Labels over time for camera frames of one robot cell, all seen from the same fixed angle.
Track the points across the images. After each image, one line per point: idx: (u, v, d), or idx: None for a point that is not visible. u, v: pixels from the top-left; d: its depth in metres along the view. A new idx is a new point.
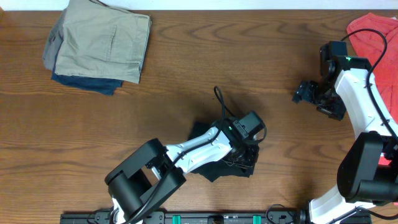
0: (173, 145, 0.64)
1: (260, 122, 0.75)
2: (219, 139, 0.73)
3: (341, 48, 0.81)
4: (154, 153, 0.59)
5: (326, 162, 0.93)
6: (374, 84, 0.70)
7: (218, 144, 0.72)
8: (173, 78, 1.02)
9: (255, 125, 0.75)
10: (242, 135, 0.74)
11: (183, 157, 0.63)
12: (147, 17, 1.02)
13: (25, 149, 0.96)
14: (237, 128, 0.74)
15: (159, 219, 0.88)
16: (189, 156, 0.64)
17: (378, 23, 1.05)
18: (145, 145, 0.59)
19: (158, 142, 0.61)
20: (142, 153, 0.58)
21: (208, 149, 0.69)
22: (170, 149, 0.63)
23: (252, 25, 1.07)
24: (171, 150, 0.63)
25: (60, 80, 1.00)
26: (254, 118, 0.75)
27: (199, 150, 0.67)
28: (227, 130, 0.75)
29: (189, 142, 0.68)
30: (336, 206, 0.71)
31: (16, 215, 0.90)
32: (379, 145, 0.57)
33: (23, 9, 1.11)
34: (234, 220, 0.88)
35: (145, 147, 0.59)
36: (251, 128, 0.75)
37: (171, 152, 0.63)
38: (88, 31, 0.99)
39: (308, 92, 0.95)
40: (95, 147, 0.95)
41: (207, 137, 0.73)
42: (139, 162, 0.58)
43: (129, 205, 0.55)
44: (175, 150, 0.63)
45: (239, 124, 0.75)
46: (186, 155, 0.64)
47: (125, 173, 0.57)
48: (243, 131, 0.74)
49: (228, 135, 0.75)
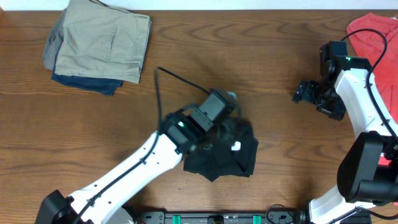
0: (80, 193, 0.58)
1: (224, 104, 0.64)
2: (157, 150, 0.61)
3: (341, 49, 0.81)
4: (56, 209, 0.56)
5: (326, 162, 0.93)
6: (374, 84, 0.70)
7: (155, 158, 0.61)
8: (174, 78, 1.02)
9: (220, 109, 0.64)
10: (206, 125, 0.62)
11: (92, 205, 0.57)
12: (147, 17, 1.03)
13: (25, 149, 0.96)
14: (198, 118, 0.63)
15: (159, 219, 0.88)
16: (103, 199, 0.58)
17: (377, 23, 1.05)
18: (46, 202, 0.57)
19: (56, 197, 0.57)
20: (45, 210, 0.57)
21: (137, 172, 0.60)
22: (76, 198, 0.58)
23: (252, 25, 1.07)
24: (77, 200, 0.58)
25: (60, 80, 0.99)
26: (217, 102, 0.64)
27: (119, 183, 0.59)
28: (176, 130, 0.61)
29: (109, 176, 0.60)
30: (336, 206, 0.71)
31: (17, 215, 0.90)
32: (379, 145, 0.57)
33: (23, 9, 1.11)
34: (234, 220, 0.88)
35: (45, 206, 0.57)
36: (214, 116, 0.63)
37: (78, 203, 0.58)
38: (88, 31, 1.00)
39: (308, 92, 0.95)
40: (95, 147, 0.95)
41: (140, 154, 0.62)
42: (45, 221, 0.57)
43: None
44: (81, 197, 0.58)
45: (199, 112, 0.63)
46: (97, 199, 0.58)
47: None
48: (206, 120, 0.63)
49: (178, 136, 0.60)
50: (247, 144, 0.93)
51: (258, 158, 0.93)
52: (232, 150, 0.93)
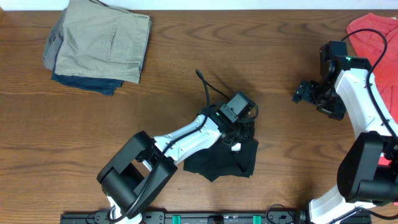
0: (160, 137, 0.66)
1: (247, 102, 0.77)
2: (207, 124, 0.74)
3: (341, 48, 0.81)
4: (143, 147, 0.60)
5: (326, 162, 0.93)
6: (374, 84, 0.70)
7: (207, 129, 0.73)
8: (174, 78, 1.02)
9: (244, 105, 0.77)
10: (232, 118, 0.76)
11: (171, 147, 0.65)
12: (147, 17, 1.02)
13: (25, 149, 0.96)
14: (226, 112, 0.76)
15: (159, 219, 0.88)
16: (178, 144, 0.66)
17: (378, 23, 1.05)
18: (132, 140, 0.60)
19: (145, 135, 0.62)
20: (129, 147, 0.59)
21: (196, 135, 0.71)
22: (158, 140, 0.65)
23: (252, 25, 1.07)
24: (160, 142, 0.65)
25: (60, 80, 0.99)
26: (241, 99, 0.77)
27: (188, 138, 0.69)
28: (215, 116, 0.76)
29: (178, 132, 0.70)
30: (336, 206, 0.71)
31: (16, 215, 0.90)
32: (379, 145, 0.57)
33: (23, 9, 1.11)
34: (234, 220, 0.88)
35: (132, 141, 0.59)
36: (239, 110, 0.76)
37: (160, 144, 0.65)
38: (89, 31, 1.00)
39: (308, 92, 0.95)
40: (95, 147, 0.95)
41: (194, 124, 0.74)
42: (127, 158, 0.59)
43: (125, 199, 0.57)
44: (161, 140, 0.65)
45: (227, 107, 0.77)
46: (175, 144, 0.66)
47: (116, 170, 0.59)
48: (232, 114, 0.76)
49: (217, 121, 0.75)
50: (247, 144, 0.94)
51: (258, 158, 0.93)
52: (232, 150, 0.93)
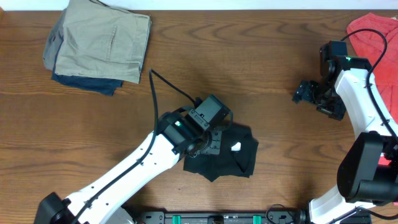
0: (76, 194, 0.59)
1: (221, 107, 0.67)
2: (155, 150, 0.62)
3: (341, 48, 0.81)
4: (54, 210, 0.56)
5: (326, 162, 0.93)
6: (374, 84, 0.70)
7: (153, 158, 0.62)
8: (173, 78, 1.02)
9: (216, 111, 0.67)
10: (202, 126, 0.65)
11: (89, 206, 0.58)
12: (147, 17, 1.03)
13: (25, 149, 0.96)
14: (195, 119, 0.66)
15: (159, 219, 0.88)
16: (101, 200, 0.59)
17: (378, 23, 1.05)
18: (43, 205, 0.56)
19: (55, 198, 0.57)
20: (43, 211, 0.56)
21: (135, 174, 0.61)
22: (73, 200, 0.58)
23: (252, 25, 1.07)
24: (74, 203, 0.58)
25: (60, 80, 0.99)
26: (213, 104, 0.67)
27: (115, 187, 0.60)
28: (173, 130, 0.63)
29: (106, 177, 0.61)
30: (336, 206, 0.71)
31: (16, 215, 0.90)
32: (379, 145, 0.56)
33: (23, 9, 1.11)
34: (234, 220, 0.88)
35: (43, 206, 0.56)
36: (211, 116, 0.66)
37: (74, 206, 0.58)
38: (88, 31, 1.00)
39: (308, 92, 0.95)
40: (95, 147, 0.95)
41: (137, 155, 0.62)
42: (44, 221, 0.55)
43: None
44: (79, 198, 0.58)
45: (196, 113, 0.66)
46: (95, 201, 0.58)
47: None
48: (203, 121, 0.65)
49: (174, 135, 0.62)
50: (248, 145, 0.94)
51: (258, 158, 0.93)
52: (232, 150, 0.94)
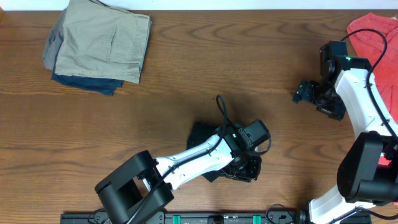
0: (163, 159, 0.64)
1: (266, 132, 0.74)
2: (219, 149, 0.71)
3: (341, 48, 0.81)
4: (143, 167, 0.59)
5: (326, 162, 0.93)
6: (374, 84, 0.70)
7: (217, 154, 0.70)
8: (174, 78, 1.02)
9: (261, 134, 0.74)
10: (247, 144, 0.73)
11: (173, 172, 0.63)
12: (147, 17, 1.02)
13: (25, 148, 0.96)
14: (242, 136, 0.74)
15: (158, 219, 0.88)
16: (181, 170, 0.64)
17: (378, 23, 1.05)
18: (134, 159, 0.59)
19: (147, 155, 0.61)
20: (130, 167, 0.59)
21: (205, 159, 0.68)
22: (160, 162, 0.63)
23: (252, 25, 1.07)
24: (161, 164, 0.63)
25: (60, 80, 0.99)
26: (260, 127, 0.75)
27: (194, 163, 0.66)
28: (230, 138, 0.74)
29: (186, 153, 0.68)
30: (336, 206, 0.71)
31: (16, 215, 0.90)
32: (379, 145, 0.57)
33: (23, 9, 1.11)
34: (234, 220, 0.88)
35: (134, 161, 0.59)
36: (256, 138, 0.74)
37: (161, 167, 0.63)
38: (88, 31, 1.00)
39: (308, 92, 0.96)
40: (95, 147, 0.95)
41: (206, 146, 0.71)
42: (127, 175, 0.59)
43: (117, 216, 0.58)
44: (165, 163, 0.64)
45: (244, 132, 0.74)
46: (177, 169, 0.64)
47: (114, 185, 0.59)
48: (249, 139, 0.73)
49: (232, 143, 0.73)
50: None
51: None
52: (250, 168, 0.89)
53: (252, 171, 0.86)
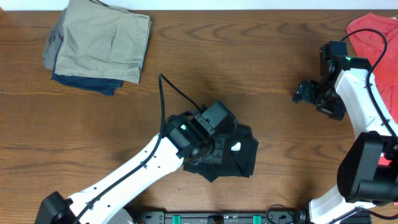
0: (79, 195, 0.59)
1: (227, 114, 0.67)
2: (158, 154, 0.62)
3: (340, 48, 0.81)
4: (55, 210, 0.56)
5: (326, 162, 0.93)
6: (374, 84, 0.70)
7: (157, 161, 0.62)
8: (174, 78, 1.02)
9: (222, 117, 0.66)
10: (207, 131, 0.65)
11: (91, 207, 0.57)
12: (147, 17, 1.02)
13: (25, 148, 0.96)
14: (201, 123, 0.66)
15: (158, 219, 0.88)
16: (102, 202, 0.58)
17: (378, 23, 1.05)
18: (45, 203, 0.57)
19: (56, 197, 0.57)
20: (45, 211, 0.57)
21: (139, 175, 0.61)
22: (75, 200, 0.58)
23: (252, 25, 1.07)
24: (75, 202, 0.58)
25: (60, 80, 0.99)
26: (219, 111, 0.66)
27: (118, 188, 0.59)
28: (179, 133, 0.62)
29: (109, 178, 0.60)
30: (336, 206, 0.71)
31: (16, 215, 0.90)
32: (379, 145, 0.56)
33: (23, 9, 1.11)
34: (234, 220, 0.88)
35: (45, 206, 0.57)
36: (216, 122, 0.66)
37: (76, 206, 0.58)
38: (88, 31, 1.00)
39: (308, 92, 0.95)
40: (95, 147, 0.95)
41: (142, 157, 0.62)
42: (44, 219, 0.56)
43: None
44: (79, 199, 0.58)
45: (203, 118, 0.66)
46: (97, 202, 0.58)
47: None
48: (208, 126, 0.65)
49: (181, 139, 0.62)
50: (247, 145, 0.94)
51: (257, 158, 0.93)
52: (232, 150, 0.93)
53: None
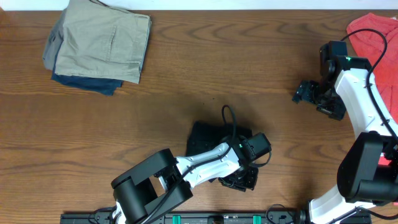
0: (183, 158, 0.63)
1: (267, 145, 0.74)
2: (229, 155, 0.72)
3: (341, 49, 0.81)
4: (165, 164, 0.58)
5: (326, 162, 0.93)
6: (374, 84, 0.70)
7: (228, 160, 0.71)
8: (174, 78, 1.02)
9: (263, 147, 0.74)
10: (249, 156, 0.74)
11: (191, 172, 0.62)
12: (147, 17, 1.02)
13: (25, 148, 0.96)
14: (245, 148, 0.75)
15: (159, 219, 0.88)
16: (198, 170, 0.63)
17: (378, 23, 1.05)
18: (156, 155, 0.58)
19: (168, 153, 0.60)
20: (152, 163, 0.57)
21: (217, 165, 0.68)
22: (180, 162, 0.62)
23: (252, 25, 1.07)
24: (181, 162, 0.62)
25: (60, 80, 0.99)
26: (263, 140, 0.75)
27: (208, 167, 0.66)
28: (237, 148, 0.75)
29: (199, 156, 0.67)
30: (336, 206, 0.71)
31: (16, 215, 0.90)
32: (379, 145, 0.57)
33: (23, 9, 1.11)
34: (234, 220, 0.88)
35: (155, 157, 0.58)
36: (259, 150, 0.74)
37: (181, 165, 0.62)
38: (88, 31, 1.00)
39: (308, 92, 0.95)
40: (95, 147, 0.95)
41: (217, 152, 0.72)
42: (148, 171, 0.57)
43: (133, 213, 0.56)
44: (184, 162, 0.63)
45: (248, 144, 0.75)
46: (195, 170, 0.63)
47: (134, 180, 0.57)
48: (252, 152, 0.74)
49: (238, 154, 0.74)
50: None
51: None
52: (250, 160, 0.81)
53: (250, 181, 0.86)
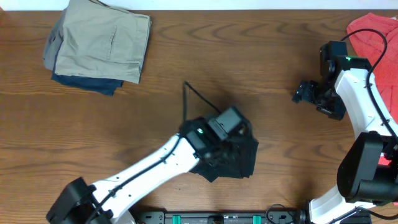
0: (102, 182, 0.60)
1: (240, 119, 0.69)
2: (177, 152, 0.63)
3: (341, 49, 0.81)
4: (78, 196, 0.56)
5: (326, 162, 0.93)
6: (374, 84, 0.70)
7: (175, 160, 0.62)
8: (174, 78, 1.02)
9: (236, 122, 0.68)
10: (220, 135, 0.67)
11: (114, 196, 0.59)
12: (147, 17, 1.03)
13: (25, 148, 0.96)
14: (213, 127, 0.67)
15: (159, 219, 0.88)
16: (124, 192, 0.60)
17: (378, 23, 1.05)
18: (68, 189, 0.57)
19: (81, 183, 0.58)
20: (66, 197, 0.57)
21: (157, 170, 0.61)
22: (97, 187, 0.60)
23: (252, 25, 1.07)
24: (99, 190, 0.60)
25: (60, 80, 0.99)
26: (234, 116, 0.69)
27: (140, 180, 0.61)
28: (196, 135, 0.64)
29: (129, 169, 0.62)
30: (336, 206, 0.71)
31: (16, 215, 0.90)
32: (379, 145, 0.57)
33: (23, 9, 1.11)
34: (234, 220, 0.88)
35: (68, 191, 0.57)
36: (230, 127, 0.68)
37: (99, 192, 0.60)
38: (88, 30, 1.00)
39: (308, 92, 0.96)
40: (95, 147, 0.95)
41: (161, 154, 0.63)
42: (66, 205, 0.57)
43: None
44: (103, 186, 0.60)
45: (216, 122, 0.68)
46: (119, 191, 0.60)
47: (58, 214, 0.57)
48: (221, 130, 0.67)
49: (197, 140, 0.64)
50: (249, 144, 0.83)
51: (258, 158, 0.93)
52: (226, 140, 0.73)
53: None
